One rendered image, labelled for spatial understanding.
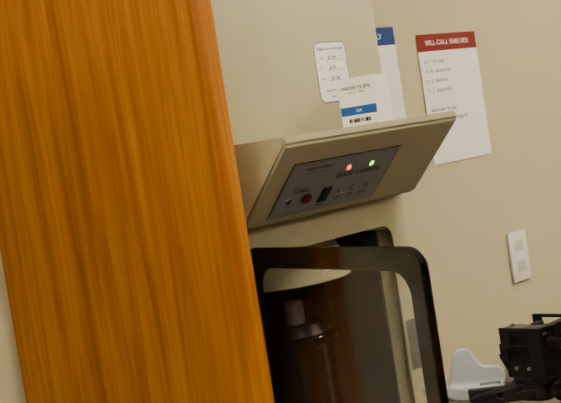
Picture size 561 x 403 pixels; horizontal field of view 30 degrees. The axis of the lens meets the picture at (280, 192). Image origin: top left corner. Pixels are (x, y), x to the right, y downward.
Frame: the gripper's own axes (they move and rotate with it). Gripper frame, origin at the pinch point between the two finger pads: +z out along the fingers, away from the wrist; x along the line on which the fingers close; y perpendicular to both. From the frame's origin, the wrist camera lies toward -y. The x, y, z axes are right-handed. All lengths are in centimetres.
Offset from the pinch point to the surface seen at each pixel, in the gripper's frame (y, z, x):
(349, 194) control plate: 23.3, 12.5, 1.2
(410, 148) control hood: 27.7, 8.2, -6.8
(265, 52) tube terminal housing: 42.5, 16.5, 7.6
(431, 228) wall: 8, 61, -73
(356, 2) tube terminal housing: 48, 17, -11
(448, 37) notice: 47, 60, -88
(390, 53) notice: 45, 60, -68
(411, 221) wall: 11, 60, -67
